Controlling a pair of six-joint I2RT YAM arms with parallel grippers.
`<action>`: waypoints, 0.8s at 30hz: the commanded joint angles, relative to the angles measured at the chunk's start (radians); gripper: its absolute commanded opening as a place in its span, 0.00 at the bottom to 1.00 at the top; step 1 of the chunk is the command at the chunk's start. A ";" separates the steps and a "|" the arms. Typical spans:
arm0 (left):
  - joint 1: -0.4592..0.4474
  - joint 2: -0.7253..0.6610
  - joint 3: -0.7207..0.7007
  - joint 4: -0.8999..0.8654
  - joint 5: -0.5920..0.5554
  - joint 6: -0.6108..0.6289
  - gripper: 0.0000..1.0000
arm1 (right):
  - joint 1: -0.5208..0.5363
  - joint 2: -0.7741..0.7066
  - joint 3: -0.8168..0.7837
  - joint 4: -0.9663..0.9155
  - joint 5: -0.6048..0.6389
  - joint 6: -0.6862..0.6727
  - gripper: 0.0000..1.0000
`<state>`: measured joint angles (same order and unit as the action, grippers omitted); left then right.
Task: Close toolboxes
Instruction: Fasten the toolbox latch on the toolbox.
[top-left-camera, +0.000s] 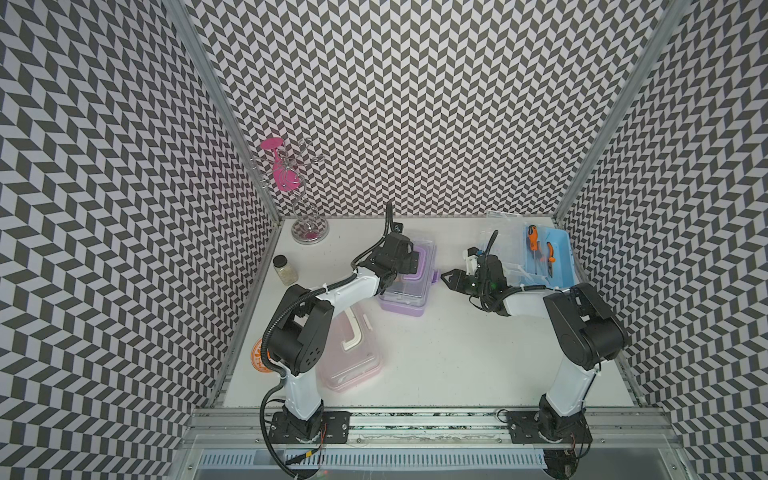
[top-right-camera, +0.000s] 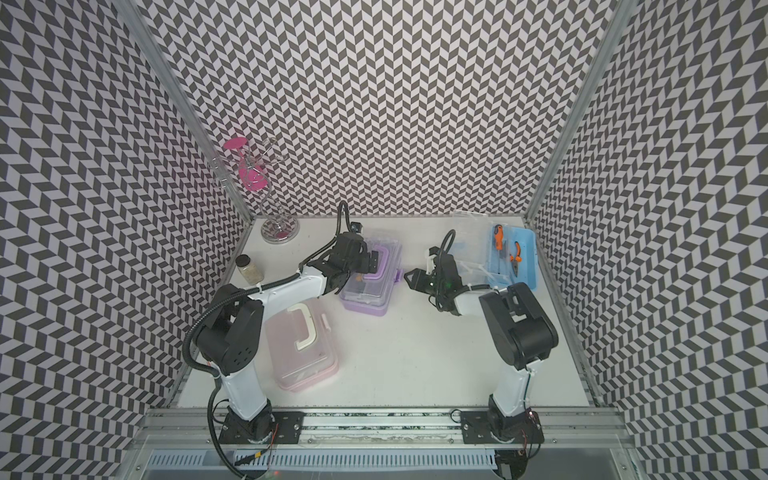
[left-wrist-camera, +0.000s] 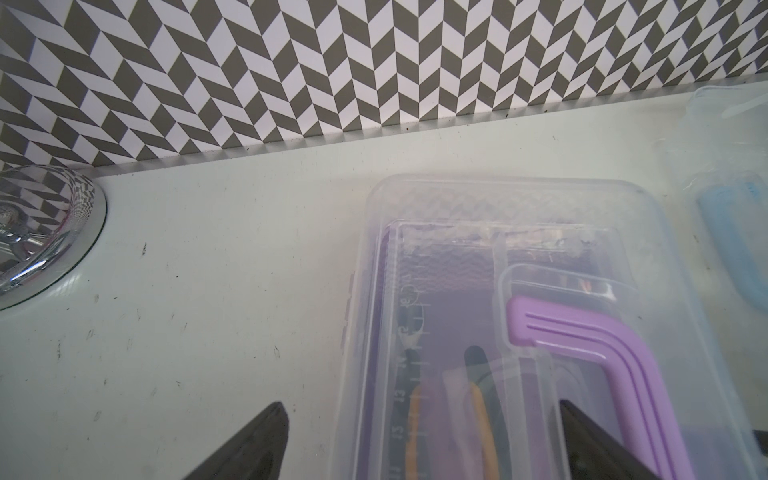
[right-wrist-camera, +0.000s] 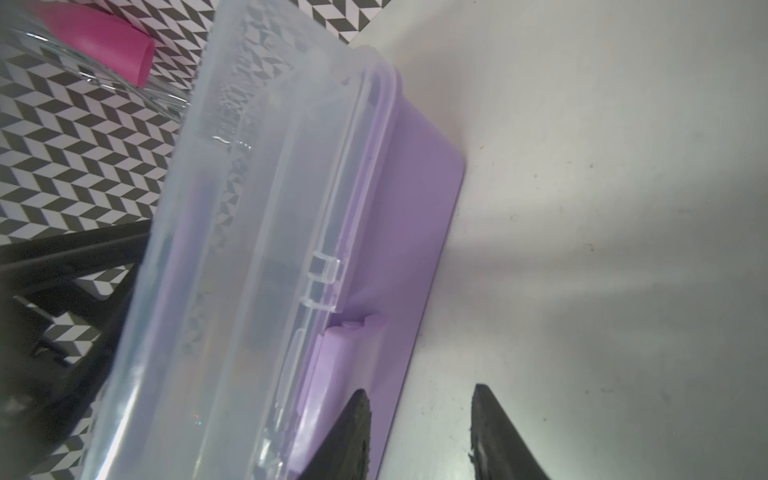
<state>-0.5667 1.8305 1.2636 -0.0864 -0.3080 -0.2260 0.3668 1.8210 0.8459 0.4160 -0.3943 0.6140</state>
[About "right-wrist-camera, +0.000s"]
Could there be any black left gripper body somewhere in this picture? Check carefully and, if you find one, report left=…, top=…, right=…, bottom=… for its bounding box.
left=1, top=220, right=150, bottom=479

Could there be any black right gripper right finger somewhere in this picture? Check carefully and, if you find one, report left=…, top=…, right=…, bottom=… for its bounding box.
left=470, top=384, right=549, bottom=480

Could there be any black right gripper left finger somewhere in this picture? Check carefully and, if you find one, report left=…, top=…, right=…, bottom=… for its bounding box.
left=299, top=389, right=372, bottom=480

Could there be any purple toolbox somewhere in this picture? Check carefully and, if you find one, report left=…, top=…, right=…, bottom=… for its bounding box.
left=82, top=1, right=465, bottom=479

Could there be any pink glass on rack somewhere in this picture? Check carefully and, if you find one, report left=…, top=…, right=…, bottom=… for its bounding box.
left=29, top=1, right=156, bottom=88

